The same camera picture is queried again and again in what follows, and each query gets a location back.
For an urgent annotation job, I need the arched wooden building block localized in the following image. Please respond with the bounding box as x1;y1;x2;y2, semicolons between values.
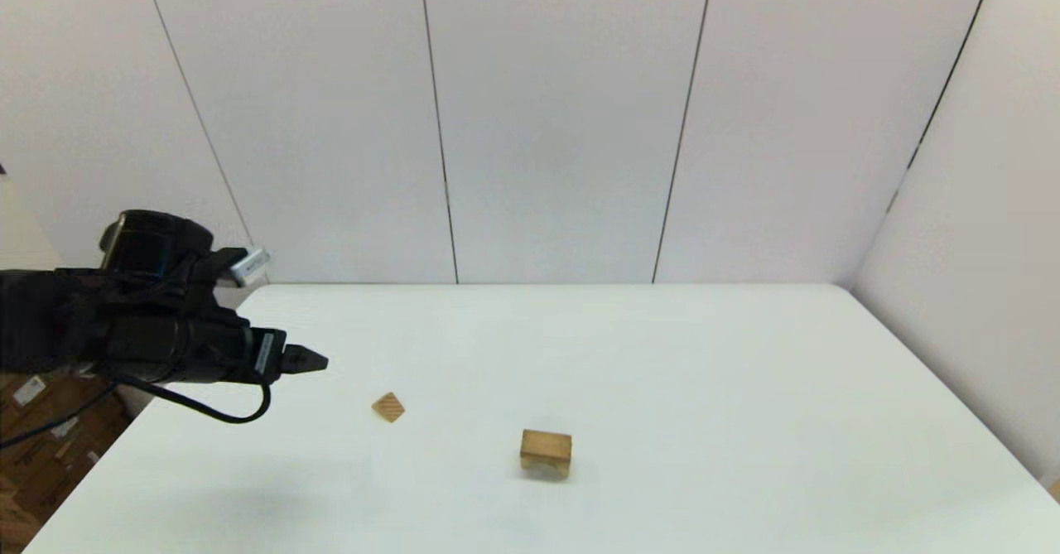
520;453;573;481

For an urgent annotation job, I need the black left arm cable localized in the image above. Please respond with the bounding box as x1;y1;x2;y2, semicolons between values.
0;368;272;449

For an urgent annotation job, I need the brown cardboard box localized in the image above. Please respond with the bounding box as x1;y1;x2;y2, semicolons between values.
0;475;46;554
0;372;132;526

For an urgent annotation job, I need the rectangular wooden building block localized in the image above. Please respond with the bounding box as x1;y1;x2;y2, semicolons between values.
520;429;573;460

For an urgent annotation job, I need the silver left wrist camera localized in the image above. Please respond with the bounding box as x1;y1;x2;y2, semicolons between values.
227;247;272;287

